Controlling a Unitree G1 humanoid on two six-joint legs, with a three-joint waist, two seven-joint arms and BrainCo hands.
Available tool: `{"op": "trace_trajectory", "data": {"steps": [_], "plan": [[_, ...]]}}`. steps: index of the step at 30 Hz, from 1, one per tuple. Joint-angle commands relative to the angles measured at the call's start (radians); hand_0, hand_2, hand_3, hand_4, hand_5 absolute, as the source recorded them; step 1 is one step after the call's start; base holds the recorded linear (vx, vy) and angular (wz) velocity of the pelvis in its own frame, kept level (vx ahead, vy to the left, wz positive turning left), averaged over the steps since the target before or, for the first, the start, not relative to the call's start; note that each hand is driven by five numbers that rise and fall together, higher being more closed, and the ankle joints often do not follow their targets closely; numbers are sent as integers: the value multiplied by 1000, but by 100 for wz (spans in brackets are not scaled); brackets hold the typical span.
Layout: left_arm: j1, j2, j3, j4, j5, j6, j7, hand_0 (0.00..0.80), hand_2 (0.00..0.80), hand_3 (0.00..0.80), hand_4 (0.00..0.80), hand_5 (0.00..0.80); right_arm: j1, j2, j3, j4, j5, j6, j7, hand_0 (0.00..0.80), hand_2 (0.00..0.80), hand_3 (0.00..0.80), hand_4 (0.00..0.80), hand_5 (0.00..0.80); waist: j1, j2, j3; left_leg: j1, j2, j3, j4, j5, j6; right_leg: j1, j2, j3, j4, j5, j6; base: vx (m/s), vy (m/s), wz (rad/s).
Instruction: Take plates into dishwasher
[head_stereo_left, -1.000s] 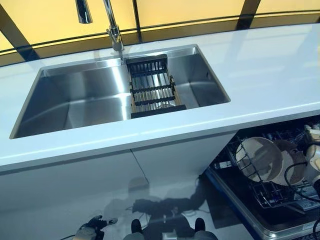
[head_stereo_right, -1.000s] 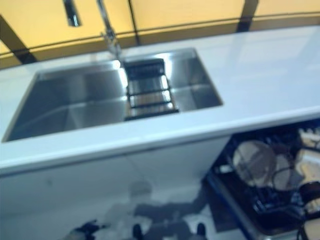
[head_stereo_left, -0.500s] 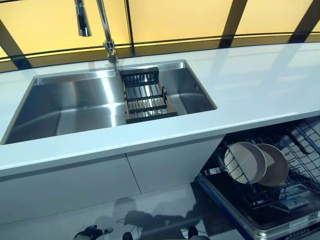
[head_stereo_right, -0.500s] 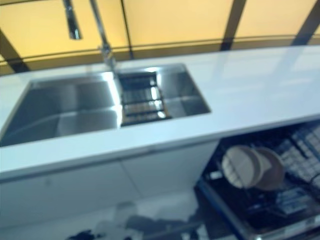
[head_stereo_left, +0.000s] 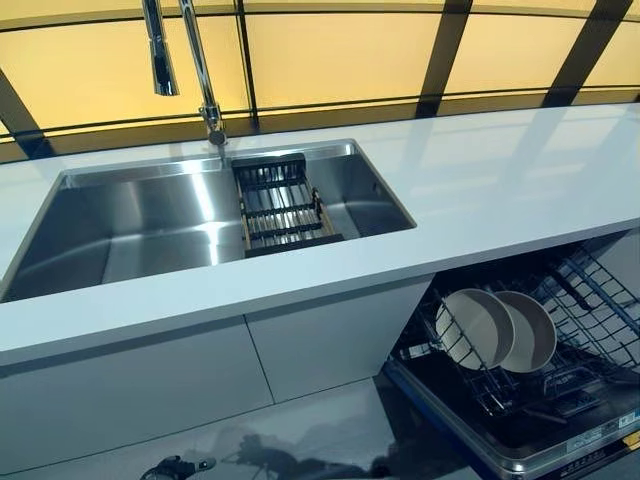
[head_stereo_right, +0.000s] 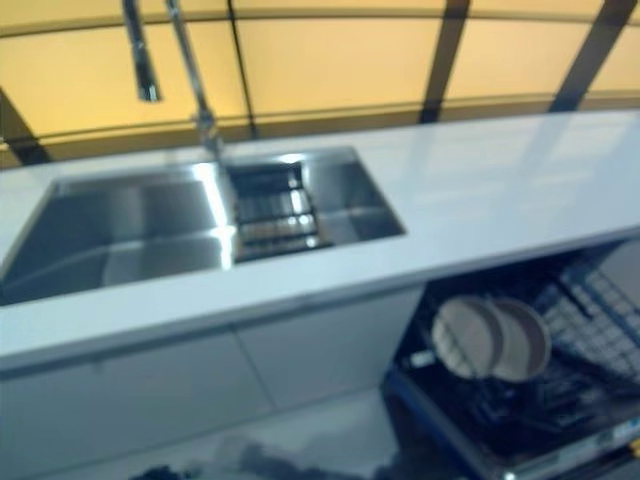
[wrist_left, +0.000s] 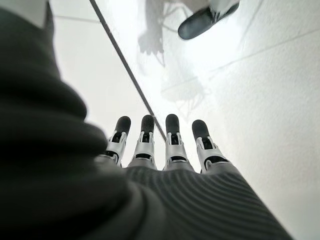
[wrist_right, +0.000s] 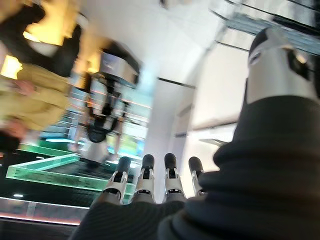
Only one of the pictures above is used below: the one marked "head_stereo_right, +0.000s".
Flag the yellow window with dark frame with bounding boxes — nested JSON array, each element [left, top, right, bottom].
[[0, 0, 640, 169]]

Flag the grey grid dishwasher basket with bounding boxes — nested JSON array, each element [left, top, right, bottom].
[[537, 244, 640, 381]]

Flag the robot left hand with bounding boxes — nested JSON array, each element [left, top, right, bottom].
[[139, 464, 201, 480]]

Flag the stainless steel sink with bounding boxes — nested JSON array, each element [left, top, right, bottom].
[[0, 145, 406, 307]]

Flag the white round plate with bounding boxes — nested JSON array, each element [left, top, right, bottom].
[[432, 294, 504, 379], [487, 297, 553, 384]]

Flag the chrome pull-out faucet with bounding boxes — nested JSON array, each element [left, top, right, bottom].
[[121, 0, 224, 161]]

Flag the white glossy cabinet door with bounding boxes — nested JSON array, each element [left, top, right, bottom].
[[0, 324, 276, 471], [234, 287, 426, 401]]

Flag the black wire dishwasher rack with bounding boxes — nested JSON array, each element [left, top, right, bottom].
[[404, 279, 640, 461]]

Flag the black roll-up sink rack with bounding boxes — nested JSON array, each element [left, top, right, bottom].
[[227, 162, 335, 264]]

